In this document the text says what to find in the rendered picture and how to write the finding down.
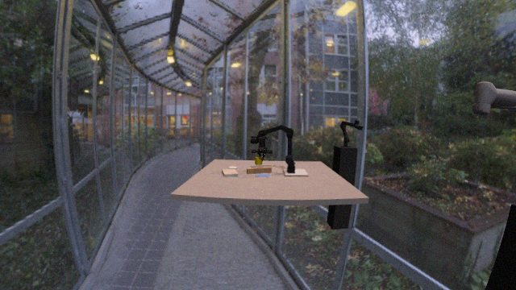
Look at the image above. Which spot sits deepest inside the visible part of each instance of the orange curved bar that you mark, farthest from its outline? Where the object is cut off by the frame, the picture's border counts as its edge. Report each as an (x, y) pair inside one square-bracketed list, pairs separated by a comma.
[(258, 170)]

